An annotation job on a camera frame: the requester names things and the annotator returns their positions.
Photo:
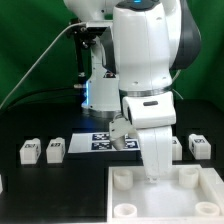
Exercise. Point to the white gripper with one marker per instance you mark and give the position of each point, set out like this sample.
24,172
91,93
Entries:
150,120

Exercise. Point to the white square table top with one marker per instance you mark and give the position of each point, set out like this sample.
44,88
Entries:
189,194

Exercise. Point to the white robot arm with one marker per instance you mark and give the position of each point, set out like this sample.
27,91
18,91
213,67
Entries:
135,44

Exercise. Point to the white sheet with fiducial markers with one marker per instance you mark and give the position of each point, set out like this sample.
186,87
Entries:
90,142

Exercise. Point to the white block at left edge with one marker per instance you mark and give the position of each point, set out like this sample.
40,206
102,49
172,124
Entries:
1,186

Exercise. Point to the silver camera on stand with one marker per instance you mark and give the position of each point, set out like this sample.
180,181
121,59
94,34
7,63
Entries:
98,27

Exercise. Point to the black camera stand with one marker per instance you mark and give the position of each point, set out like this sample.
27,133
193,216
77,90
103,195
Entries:
80,56

